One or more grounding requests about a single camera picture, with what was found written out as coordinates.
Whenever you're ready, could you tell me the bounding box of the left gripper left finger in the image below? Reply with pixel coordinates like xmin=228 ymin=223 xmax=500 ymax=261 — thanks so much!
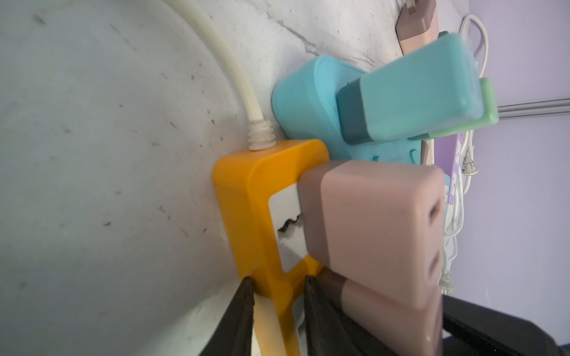
xmin=200 ymin=277 xmax=255 ymax=356

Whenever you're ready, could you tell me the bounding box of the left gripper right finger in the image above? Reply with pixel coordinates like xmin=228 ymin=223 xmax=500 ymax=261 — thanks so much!
xmin=304 ymin=276 xmax=394 ymax=355

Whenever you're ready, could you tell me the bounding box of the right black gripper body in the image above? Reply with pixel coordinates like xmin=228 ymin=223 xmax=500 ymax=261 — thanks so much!
xmin=442 ymin=295 xmax=569 ymax=355

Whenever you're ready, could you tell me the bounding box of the pink plug orange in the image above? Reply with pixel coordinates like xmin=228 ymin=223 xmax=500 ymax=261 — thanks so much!
xmin=318 ymin=269 xmax=443 ymax=355
xmin=298 ymin=160 xmax=445 ymax=310

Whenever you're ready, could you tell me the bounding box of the orange power strip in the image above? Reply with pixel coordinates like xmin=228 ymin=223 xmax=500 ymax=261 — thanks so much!
xmin=212 ymin=139 xmax=329 ymax=355

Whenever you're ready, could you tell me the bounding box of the purple power strip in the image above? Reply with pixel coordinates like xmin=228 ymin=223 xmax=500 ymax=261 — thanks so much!
xmin=434 ymin=133 xmax=464 ymax=205

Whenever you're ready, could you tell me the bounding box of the teal triangular power strip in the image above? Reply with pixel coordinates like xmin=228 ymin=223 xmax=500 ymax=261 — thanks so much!
xmin=272 ymin=56 xmax=422 ymax=165

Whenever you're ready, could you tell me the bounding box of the green plug triangular right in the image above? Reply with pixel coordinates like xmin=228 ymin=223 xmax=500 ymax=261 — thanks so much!
xmin=410 ymin=77 xmax=499 ymax=141

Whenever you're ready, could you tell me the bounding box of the green plug triangular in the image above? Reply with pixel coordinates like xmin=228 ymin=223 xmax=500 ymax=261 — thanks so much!
xmin=410 ymin=77 xmax=499 ymax=141
xmin=336 ymin=34 xmax=483 ymax=145

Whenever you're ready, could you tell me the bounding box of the green plug triangular left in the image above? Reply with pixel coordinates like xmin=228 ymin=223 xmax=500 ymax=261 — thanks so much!
xmin=336 ymin=34 xmax=483 ymax=145

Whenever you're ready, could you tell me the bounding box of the white cable of purple strip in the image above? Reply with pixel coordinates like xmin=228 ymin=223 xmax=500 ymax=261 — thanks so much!
xmin=438 ymin=12 xmax=490 ymax=295

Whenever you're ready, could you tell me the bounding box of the white cable of orange strip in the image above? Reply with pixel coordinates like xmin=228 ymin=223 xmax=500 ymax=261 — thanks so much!
xmin=162 ymin=0 xmax=277 ymax=151

